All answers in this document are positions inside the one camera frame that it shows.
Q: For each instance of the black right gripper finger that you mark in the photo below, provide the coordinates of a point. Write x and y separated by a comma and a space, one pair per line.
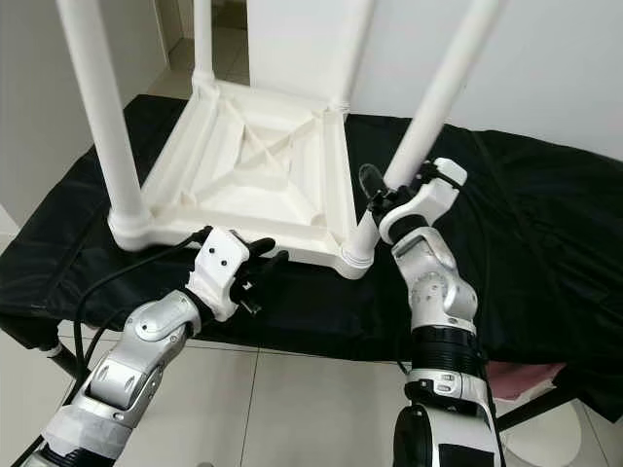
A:
372, 185

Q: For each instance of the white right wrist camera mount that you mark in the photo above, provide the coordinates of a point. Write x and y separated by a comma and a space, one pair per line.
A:
433, 195

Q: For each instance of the large pink towel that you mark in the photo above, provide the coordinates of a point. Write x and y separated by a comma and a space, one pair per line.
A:
526, 373

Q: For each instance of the white standing fan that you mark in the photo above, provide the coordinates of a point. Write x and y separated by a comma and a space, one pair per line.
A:
545, 438

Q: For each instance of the black metal table leg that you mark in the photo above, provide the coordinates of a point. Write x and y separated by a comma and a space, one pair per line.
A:
61, 360
533, 407

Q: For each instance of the white plastic table leg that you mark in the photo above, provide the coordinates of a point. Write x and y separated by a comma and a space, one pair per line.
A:
438, 97
203, 39
353, 49
102, 126

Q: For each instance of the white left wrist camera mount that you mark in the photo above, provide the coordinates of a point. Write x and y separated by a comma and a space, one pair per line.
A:
219, 270

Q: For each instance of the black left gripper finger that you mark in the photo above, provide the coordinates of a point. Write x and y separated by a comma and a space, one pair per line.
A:
274, 261
261, 246

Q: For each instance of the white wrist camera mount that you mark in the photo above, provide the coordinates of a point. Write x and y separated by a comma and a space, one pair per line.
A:
219, 270
433, 195

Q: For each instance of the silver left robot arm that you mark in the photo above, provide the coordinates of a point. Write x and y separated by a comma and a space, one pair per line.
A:
136, 360

